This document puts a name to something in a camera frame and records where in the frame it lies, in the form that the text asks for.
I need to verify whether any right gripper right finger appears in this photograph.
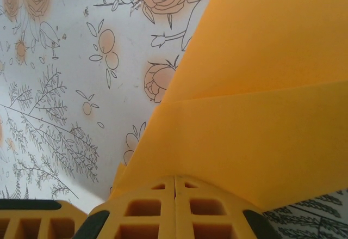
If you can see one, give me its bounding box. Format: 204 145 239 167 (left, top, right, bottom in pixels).
175 174 281 239

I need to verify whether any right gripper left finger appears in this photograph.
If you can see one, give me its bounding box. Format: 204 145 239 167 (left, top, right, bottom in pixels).
72 175 177 239

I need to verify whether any floral patterned table mat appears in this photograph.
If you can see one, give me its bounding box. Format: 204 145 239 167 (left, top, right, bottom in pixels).
0 0 348 239

